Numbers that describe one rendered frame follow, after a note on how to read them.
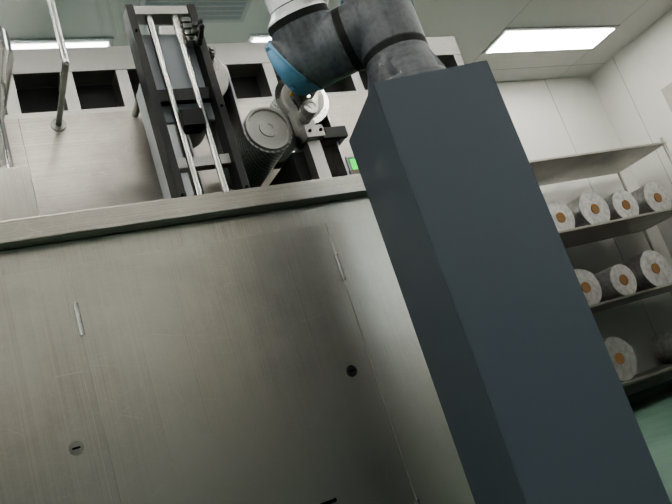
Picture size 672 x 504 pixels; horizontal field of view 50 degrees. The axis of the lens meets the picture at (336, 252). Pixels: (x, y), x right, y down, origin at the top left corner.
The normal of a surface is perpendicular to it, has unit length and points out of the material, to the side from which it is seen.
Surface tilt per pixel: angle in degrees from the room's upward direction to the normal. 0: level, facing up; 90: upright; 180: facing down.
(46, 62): 90
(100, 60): 90
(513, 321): 90
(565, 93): 90
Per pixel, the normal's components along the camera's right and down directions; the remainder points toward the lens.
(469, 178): 0.17, -0.30
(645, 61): -0.87, 0.16
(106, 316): 0.39, -0.36
